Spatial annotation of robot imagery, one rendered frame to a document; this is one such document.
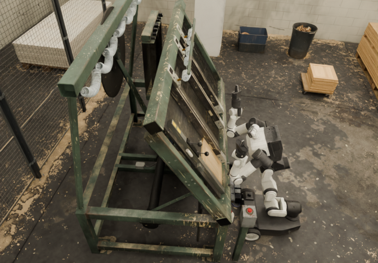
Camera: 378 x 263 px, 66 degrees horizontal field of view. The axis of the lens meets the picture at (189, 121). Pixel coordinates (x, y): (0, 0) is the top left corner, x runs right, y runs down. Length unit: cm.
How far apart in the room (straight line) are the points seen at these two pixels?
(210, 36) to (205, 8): 58
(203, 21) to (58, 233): 458
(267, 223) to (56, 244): 234
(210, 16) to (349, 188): 396
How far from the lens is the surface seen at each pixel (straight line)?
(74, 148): 221
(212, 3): 613
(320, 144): 492
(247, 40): 677
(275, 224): 360
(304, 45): 686
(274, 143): 263
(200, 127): 267
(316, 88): 578
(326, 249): 386
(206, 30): 635
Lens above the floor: 317
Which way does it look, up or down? 41 degrees down
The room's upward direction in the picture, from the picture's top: 2 degrees clockwise
